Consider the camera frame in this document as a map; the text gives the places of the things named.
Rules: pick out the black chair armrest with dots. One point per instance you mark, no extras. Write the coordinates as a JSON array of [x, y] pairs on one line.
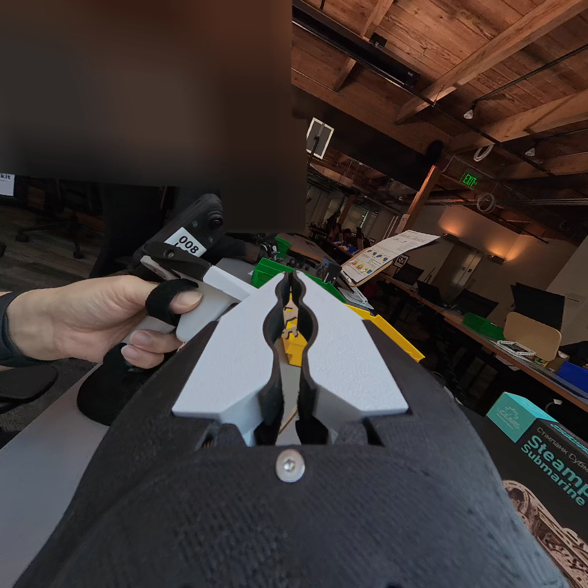
[[27, 383]]

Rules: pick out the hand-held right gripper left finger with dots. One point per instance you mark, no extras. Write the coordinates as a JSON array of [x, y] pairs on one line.
[[229, 367]]

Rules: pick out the green plastic bin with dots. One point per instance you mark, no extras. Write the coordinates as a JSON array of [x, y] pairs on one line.
[[482, 327], [268, 273]]

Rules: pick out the grey desk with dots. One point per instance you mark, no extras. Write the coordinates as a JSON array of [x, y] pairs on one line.
[[36, 459]]

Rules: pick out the black laptop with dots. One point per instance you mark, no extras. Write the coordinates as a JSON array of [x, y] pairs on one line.
[[475, 303]]

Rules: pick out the black office chair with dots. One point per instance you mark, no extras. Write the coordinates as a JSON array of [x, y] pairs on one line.
[[76, 239]]

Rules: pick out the black ceiling track rail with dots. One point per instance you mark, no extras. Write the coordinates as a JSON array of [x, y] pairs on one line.
[[390, 69]]

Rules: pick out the black and teal puzzle box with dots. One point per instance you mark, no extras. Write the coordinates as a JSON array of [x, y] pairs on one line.
[[551, 496]]

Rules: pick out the small black box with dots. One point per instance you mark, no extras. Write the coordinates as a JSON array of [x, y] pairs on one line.
[[330, 271]]

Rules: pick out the white sign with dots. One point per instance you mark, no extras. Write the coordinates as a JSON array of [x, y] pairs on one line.
[[6, 183]]

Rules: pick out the green exit sign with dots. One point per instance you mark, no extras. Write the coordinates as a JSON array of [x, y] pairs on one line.
[[469, 180]]

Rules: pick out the long wooden workbench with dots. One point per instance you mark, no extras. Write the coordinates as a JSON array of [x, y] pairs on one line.
[[528, 367]]

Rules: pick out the black monitor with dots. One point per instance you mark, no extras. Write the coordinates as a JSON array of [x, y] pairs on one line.
[[540, 301]]

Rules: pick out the blue plastic bin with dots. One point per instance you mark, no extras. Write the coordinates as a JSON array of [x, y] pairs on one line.
[[572, 376]]

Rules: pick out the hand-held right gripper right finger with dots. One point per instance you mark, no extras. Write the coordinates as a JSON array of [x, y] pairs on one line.
[[353, 372]]

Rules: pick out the person's left hand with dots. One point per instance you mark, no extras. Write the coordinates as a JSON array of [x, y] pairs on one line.
[[78, 317]]

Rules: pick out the white lattice part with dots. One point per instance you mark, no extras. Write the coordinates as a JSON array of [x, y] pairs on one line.
[[514, 347]]

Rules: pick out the large yellow plastic bin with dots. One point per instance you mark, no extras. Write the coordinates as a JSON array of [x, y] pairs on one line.
[[390, 337]]

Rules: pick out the printed instruction sheet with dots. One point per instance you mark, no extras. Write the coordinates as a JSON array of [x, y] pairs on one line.
[[390, 252]]

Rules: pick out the rounded cardboard piece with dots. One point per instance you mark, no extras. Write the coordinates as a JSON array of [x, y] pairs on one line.
[[533, 335]]

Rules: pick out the small laser-cut wooden piece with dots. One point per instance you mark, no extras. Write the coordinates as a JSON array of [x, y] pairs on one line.
[[290, 328]]

